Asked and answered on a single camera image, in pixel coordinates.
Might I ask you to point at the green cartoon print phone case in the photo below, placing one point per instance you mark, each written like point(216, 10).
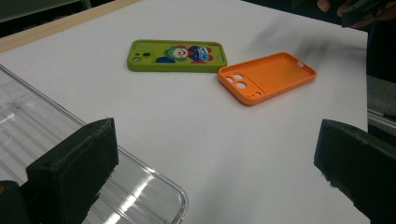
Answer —
point(140, 48)

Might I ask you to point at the white table board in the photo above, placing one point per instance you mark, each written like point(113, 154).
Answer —
point(186, 140)

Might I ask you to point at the clear plastic rack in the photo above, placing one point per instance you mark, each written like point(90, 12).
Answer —
point(140, 193)

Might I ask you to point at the wooden table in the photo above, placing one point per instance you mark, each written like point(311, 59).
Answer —
point(46, 29)

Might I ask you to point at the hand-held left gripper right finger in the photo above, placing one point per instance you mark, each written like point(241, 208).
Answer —
point(361, 165)

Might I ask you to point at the orange phone case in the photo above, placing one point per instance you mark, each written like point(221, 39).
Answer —
point(274, 74)

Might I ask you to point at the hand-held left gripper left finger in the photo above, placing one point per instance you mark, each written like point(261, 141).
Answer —
point(71, 168)

